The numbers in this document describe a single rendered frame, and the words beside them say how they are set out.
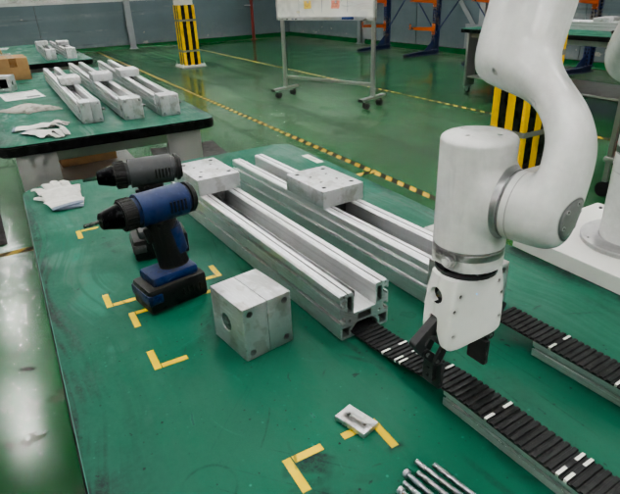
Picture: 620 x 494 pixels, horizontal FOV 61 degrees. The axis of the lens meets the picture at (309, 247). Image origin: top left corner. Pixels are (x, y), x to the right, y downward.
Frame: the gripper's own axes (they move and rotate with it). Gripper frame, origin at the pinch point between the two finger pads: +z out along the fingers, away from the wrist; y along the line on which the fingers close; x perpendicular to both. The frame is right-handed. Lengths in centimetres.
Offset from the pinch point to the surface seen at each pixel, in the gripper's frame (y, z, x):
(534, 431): 0.9, 2.8, -12.1
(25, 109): -22, 5, 274
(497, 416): -0.7, 2.8, -7.9
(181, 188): -18, -15, 49
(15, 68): -11, -2, 412
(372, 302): 2.3, 1.6, 20.6
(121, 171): -23, -14, 70
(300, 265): -4.3, -2.4, 32.8
